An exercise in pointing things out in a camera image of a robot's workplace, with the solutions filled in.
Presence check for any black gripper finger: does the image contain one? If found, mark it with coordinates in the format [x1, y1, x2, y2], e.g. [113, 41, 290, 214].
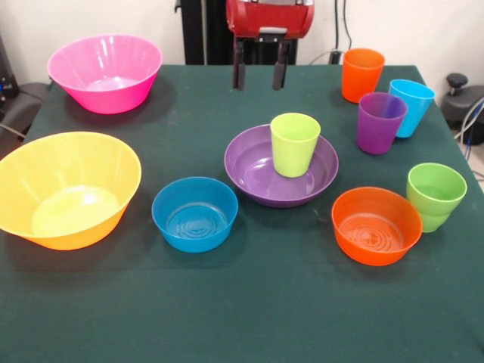
[271, 39, 292, 91]
[232, 36, 247, 91]

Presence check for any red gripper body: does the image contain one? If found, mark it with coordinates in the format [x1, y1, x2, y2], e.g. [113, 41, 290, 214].
[225, 0, 315, 43]

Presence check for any lime yellow cup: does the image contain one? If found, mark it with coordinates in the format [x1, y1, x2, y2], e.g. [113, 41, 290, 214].
[269, 113, 322, 178]

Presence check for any purple bowl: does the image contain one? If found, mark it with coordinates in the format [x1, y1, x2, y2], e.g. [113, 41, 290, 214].
[223, 124, 340, 209]

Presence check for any black computer tower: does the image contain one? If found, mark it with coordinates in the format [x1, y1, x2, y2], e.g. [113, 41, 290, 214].
[0, 33, 20, 110]

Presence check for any orange cup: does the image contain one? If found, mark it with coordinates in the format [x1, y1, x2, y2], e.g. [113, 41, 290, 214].
[342, 48, 386, 104]

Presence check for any purple cup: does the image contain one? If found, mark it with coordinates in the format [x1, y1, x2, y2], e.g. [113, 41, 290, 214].
[356, 92, 408, 156]

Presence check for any blue cup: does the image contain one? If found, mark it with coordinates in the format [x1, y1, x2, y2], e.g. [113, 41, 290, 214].
[389, 79, 436, 139]

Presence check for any large pink bowl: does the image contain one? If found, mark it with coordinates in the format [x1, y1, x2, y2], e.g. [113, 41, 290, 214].
[46, 33, 164, 115]

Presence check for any small blue bowl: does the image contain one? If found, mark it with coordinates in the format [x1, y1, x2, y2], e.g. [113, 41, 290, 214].
[151, 176, 240, 253]

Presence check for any black equipment with knob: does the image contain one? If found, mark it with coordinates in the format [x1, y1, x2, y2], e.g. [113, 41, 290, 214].
[441, 73, 484, 132]

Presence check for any green cup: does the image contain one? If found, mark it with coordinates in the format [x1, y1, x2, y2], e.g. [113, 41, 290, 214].
[406, 163, 468, 219]
[415, 209, 454, 234]

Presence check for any large orange yellow bowl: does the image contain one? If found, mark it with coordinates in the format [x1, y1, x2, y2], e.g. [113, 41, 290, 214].
[0, 131, 143, 251]

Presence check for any small orange bowl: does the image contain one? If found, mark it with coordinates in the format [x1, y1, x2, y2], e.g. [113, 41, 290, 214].
[330, 186, 424, 267]

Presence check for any dark green tablecloth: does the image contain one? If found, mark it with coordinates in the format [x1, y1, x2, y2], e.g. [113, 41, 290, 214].
[0, 64, 484, 363]

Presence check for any white cable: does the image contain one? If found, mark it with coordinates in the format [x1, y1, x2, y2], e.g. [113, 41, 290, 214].
[308, 48, 336, 66]

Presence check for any black cable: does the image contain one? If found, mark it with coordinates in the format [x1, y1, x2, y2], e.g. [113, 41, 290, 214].
[334, 0, 341, 52]
[343, 0, 355, 51]

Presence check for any blue cable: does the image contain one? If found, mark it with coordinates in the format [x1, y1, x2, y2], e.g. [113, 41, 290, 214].
[455, 96, 484, 160]

